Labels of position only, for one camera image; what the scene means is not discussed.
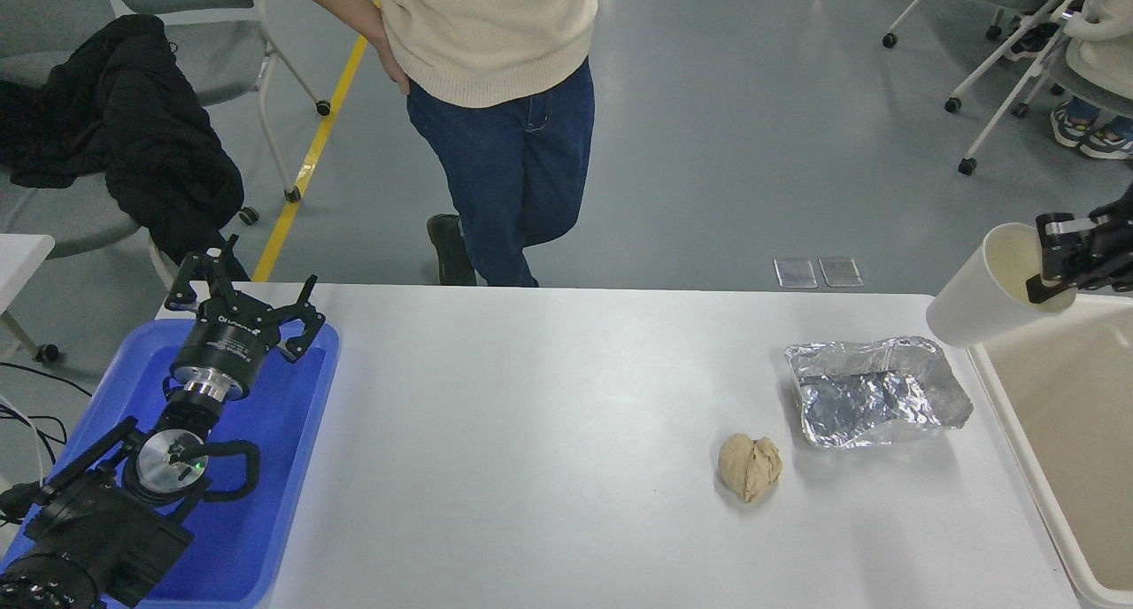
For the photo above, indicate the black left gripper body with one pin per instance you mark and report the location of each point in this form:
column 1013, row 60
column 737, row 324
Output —
column 226, row 343

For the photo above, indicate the white paper cup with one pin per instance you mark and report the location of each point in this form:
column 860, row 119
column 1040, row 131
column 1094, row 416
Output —
column 978, row 299

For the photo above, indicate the person's forearm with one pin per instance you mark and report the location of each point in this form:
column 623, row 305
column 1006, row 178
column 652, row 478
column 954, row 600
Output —
column 341, row 3

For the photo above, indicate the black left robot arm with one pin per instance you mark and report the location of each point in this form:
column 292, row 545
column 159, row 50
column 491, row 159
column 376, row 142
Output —
column 97, row 529

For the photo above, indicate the person's hand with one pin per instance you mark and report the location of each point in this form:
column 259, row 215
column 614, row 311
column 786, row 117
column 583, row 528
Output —
column 392, row 65

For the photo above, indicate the blue plastic tray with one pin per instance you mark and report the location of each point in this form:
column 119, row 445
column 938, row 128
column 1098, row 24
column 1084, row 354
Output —
column 265, row 467

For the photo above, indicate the person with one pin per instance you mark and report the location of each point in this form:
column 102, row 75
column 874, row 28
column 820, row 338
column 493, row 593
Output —
column 1106, row 60
column 496, row 42

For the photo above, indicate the large pale bin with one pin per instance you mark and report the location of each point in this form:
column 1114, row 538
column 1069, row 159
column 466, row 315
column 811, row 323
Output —
column 1071, row 414

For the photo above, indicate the grey chair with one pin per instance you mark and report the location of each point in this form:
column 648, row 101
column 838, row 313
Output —
column 221, row 60
column 71, row 219

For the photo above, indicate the black jacket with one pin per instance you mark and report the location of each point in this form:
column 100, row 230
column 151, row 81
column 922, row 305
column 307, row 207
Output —
column 150, row 131

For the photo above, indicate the small white side table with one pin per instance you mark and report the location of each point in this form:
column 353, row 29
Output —
column 22, row 264

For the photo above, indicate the clear floor plate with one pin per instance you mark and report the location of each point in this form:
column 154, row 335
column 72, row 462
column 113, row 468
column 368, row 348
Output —
column 841, row 272
column 795, row 273

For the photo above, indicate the crumpled silver foil tray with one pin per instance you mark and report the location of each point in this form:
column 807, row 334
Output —
column 876, row 397

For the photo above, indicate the crumpled tan paper ball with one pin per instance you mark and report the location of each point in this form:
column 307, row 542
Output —
column 751, row 467

